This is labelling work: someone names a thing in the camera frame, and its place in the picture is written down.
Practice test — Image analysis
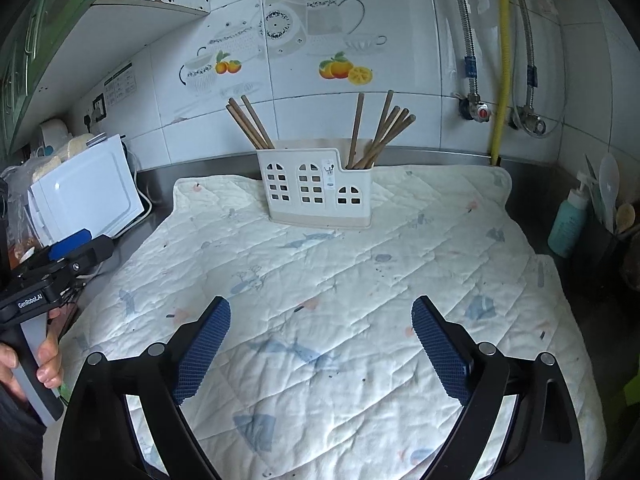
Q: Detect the wall power socket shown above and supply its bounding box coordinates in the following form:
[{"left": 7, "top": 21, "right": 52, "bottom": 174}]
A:
[{"left": 92, "top": 93, "right": 106, "bottom": 122}]

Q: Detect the metal angle valve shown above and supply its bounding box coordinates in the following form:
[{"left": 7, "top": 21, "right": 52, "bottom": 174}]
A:
[{"left": 509, "top": 106, "right": 547, "bottom": 138}]

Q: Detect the wooden spoon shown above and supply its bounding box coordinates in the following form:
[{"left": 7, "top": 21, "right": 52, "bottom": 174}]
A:
[{"left": 615, "top": 203, "right": 636, "bottom": 235}]

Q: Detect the white plastic utensil holder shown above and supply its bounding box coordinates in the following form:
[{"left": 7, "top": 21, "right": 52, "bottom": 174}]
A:
[{"left": 257, "top": 148, "right": 371, "bottom": 229}]

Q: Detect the green wall cabinet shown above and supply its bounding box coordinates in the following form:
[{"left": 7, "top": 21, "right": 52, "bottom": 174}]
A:
[{"left": 1, "top": 0, "right": 210, "bottom": 155}]

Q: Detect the yellow gas hose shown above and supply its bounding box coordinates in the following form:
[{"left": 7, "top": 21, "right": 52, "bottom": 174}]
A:
[{"left": 488, "top": 0, "right": 512, "bottom": 166}]

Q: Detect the white microwave oven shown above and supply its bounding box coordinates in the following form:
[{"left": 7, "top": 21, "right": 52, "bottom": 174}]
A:
[{"left": 27, "top": 136, "right": 144, "bottom": 246}]

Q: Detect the white quilted mat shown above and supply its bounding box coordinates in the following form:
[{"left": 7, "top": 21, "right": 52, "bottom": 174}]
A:
[{"left": 61, "top": 166, "right": 606, "bottom": 479}]

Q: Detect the white rice paddle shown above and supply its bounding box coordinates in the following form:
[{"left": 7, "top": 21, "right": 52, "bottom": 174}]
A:
[{"left": 598, "top": 153, "right": 620, "bottom": 233}]

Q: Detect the brown wooden chopstick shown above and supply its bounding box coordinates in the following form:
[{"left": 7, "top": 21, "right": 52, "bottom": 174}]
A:
[
  {"left": 226, "top": 104, "right": 266, "bottom": 150},
  {"left": 226, "top": 96, "right": 274, "bottom": 150},
  {"left": 364, "top": 114, "right": 416, "bottom": 169},
  {"left": 359, "top": 106, "right": 411, "bottom": 169},
  {"left": 355, "top": 90, "right": 394, "bottom": 169},
  {"left": 241, "top": 94, "right": 274, "bottom": 150},
  {"left": 355, "top": 106, "right": 401, "bottom": 169},
  {"left": 346, "top": 92, "right": 365, "bottom": 169}
]

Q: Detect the braided metal hose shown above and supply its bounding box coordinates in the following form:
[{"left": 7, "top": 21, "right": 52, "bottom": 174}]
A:
[
  {"left": 444, "top": 0, "right": 482, "bottom": 99},
  {"left": 512, "top": 0, "right": 539, "bottom": 111}
]

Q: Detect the red knob water valve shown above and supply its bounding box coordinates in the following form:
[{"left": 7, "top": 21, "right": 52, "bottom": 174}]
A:
[{"left": 456, "top": 92, "right": 491, "bottom": 122}]

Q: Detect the person's left hand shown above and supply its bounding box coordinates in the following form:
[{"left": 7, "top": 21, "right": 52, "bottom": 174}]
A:
[{"left": 0, "top": 306, "right": 65, "bottom": 401}]

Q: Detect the teal soap bottle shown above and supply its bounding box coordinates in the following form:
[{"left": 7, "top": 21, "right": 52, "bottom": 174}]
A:
[{"left": 548, "top": 171, "right": 590, "bottom": 258}]

